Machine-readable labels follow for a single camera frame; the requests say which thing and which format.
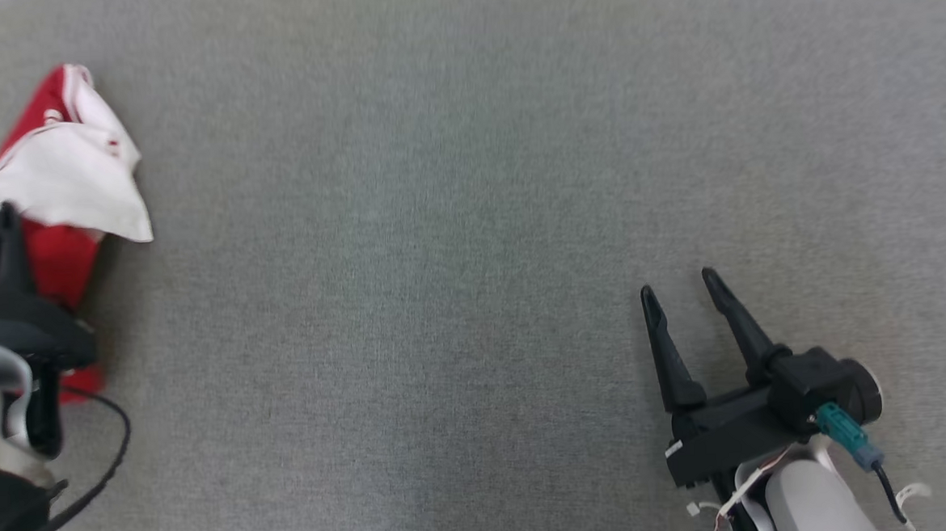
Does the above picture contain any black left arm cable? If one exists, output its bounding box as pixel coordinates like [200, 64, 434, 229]
[0, 381, 137, 531]

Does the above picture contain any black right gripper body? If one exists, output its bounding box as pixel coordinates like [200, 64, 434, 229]
[661, 377, 819, 489]

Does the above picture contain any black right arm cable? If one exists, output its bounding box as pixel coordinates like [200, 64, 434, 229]
[872, 459, 919, 531]

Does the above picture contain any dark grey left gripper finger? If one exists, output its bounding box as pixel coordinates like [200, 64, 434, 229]
[0, 201, 38, 296]

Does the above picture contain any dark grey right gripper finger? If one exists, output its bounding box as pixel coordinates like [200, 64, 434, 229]
[640, 282, 708, 416]
[701, 263, 794, 390]

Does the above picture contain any red and white basketball jersey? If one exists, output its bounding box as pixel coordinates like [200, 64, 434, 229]
[0, 60, 163, 406]

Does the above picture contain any teal cable connector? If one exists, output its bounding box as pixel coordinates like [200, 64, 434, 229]
[814, 399, 886, 474]

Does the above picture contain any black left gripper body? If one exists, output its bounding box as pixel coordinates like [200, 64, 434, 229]
[0, 281, 98, 381]

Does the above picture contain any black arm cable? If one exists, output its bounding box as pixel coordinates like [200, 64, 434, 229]
[0, 381, 137, 531]
[872, 459, 919, 531]

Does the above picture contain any grey fabric sofa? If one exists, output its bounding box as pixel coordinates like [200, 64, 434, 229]
[0, 0, 946, 531]

